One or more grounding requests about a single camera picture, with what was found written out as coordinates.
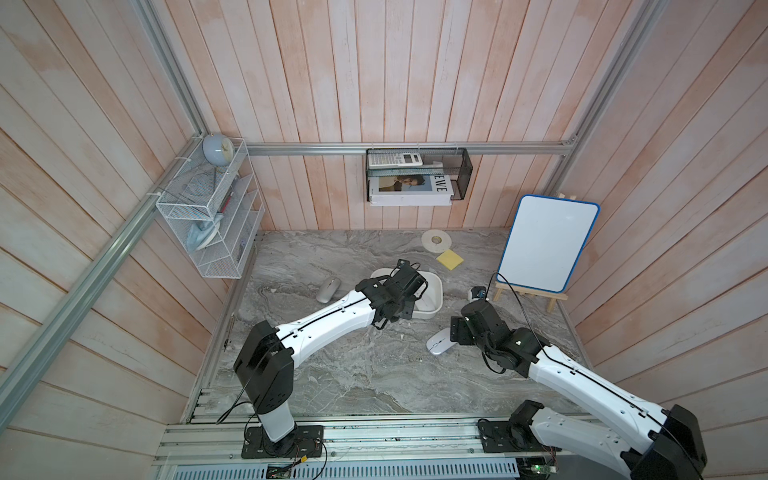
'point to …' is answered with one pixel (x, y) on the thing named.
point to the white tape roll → (436, 241)
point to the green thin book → (401, 172)
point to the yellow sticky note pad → (450, 259)
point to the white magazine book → (411, 190)
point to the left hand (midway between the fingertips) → (399, 306)
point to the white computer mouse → (440, 342)
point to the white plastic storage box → (428, 306)
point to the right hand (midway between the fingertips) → (463, 319)
